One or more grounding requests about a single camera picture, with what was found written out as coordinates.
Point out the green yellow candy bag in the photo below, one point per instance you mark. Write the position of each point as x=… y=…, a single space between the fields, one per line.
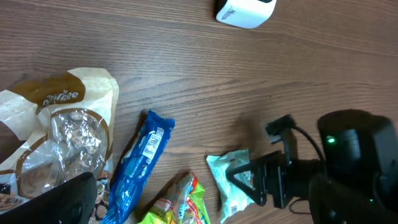
x=182 y=204

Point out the beige brown cookie bag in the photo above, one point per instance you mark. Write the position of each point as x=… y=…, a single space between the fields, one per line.
x=65 y=127

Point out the white barcode scanner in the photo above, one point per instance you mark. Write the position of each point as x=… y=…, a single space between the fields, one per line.
x=246 y=14

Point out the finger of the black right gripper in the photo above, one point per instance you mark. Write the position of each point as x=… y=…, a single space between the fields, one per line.
x=251 y=166
x=258 y=193

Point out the blue cookie pack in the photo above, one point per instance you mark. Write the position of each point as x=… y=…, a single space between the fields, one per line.
x=136 y=167

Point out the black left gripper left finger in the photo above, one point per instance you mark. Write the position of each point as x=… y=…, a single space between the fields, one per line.
x=70 y=202

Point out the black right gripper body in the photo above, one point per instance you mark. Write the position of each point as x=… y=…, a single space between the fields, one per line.
x=282 y=179

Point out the pale green wipes packet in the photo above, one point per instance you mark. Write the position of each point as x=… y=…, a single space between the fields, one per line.
x=233 y=199

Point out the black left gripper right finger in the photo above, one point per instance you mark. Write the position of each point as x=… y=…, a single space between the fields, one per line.
x=333 y=202

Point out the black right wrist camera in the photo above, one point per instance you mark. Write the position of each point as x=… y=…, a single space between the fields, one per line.
x=281 y=130

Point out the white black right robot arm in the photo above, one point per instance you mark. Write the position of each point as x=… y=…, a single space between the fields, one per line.
x=353 y=180

